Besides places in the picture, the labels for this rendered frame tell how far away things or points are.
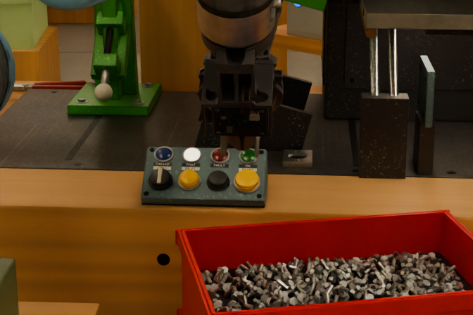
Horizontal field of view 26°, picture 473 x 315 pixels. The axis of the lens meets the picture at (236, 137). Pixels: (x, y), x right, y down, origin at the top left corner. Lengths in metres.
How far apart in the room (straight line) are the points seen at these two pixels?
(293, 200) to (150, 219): 0.18
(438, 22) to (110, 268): 0.49
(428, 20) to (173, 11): 0.67
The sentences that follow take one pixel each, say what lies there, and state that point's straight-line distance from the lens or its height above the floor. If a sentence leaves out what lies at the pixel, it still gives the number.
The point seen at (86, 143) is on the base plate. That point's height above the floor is 0.90.
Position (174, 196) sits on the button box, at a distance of 1.23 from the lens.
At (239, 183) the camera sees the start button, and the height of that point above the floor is 0.93.
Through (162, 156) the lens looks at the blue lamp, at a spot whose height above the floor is 0.95.
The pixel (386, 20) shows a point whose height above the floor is 1.12.
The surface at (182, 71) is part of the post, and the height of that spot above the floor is 0.92.
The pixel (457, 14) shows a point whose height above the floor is 1.13.
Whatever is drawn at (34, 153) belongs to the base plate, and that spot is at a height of 0.90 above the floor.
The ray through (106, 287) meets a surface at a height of 0.79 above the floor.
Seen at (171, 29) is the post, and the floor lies 1.00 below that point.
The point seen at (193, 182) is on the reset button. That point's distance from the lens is 1.23.
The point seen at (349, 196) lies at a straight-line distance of 1.28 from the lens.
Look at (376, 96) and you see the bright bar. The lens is 1.32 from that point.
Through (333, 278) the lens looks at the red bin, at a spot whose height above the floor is 0.89.
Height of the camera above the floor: 1.34
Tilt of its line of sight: 17 degrees down
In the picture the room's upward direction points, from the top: straight up
